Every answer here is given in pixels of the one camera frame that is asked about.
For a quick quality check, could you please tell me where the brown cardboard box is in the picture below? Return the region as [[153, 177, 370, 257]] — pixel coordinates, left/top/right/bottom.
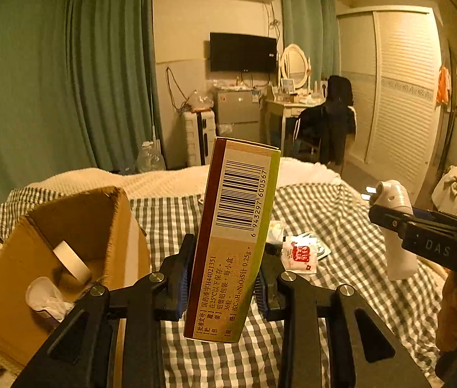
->
[[0, 186, 152, 372]]

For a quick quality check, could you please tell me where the orange hanging cloth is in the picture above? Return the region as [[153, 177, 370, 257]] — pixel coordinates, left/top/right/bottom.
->
[[436, 67, 452, 106]]

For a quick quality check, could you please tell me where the wide green curtain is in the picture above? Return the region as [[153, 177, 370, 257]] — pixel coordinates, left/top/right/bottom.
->
[[0, 0, 160, 211]]

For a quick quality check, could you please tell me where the crumpled clear plastic bag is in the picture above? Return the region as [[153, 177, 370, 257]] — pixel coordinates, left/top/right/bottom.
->
[[186, 89, 215, 112]]

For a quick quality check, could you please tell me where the white crumpled cloth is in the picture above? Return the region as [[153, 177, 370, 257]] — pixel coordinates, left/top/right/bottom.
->
[[431, 166, 457, 215]]

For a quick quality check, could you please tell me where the white louvred wardrobe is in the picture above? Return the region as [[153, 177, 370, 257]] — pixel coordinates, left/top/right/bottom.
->
[[337, 6, 443, 199]]

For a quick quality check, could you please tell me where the black wall television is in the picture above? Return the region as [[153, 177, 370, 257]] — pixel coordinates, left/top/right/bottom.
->
[[209, 31, 277, 73]]

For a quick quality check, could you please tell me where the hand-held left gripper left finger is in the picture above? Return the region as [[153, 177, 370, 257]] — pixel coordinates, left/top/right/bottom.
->
[[12, 232, 199, 388]]

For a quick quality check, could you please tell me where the narrow green curtain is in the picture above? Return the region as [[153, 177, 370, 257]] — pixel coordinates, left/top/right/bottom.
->
[[279, 0, 340, 90]]

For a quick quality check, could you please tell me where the person's right hand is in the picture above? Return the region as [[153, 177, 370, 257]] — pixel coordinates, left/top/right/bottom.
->
[[434, 269, 457, 352]]

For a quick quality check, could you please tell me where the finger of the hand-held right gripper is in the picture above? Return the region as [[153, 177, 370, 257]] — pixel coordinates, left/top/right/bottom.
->
[[412, 206, 457, 222], [368, 204, 406, 235]]

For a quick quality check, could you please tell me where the chair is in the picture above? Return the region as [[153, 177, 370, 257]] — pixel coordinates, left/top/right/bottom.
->
[[295, 129, 346, 166]]

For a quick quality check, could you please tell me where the small silver fridge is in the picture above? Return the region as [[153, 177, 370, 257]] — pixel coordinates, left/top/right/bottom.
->
[[214, 89, 261, 140]]

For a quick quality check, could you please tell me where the white dressing table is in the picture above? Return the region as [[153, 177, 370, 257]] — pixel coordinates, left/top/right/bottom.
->
[[263, 89, 326, 158]]

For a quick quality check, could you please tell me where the white oval vanity mirror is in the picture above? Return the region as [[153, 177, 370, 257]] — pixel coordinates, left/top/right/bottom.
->
[[277, 44, 309, 90]]

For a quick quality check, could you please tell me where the black jacket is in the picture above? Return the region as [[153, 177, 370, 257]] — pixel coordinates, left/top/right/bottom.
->
[[295, 75, 358, 166]]

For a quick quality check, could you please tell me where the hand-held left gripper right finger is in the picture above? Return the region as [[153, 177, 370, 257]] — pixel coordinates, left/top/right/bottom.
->
[[255, 242, 431, 388]]

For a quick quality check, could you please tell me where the grey checked blanket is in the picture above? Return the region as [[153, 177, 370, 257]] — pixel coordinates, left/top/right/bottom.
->
[[0, 182, 443, 388]]

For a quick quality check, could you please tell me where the yellow medicine box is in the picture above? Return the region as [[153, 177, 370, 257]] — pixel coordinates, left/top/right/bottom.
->
[[182, 137, 281, 344]]

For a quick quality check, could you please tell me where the red white sachet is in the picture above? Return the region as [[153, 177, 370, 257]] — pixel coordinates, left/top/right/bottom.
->
[[281, 234, 320, 275]]

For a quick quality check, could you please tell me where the white tape roll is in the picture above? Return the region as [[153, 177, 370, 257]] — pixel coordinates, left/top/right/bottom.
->
[[54, 240, 92, 286]]

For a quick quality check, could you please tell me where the white suitcase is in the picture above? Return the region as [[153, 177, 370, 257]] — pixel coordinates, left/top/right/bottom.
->
[[182, 110, 217, 166]]

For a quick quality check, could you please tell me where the large clear water bottle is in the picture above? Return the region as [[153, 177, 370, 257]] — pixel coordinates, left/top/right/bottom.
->
[[137, 141, 166, 172]]

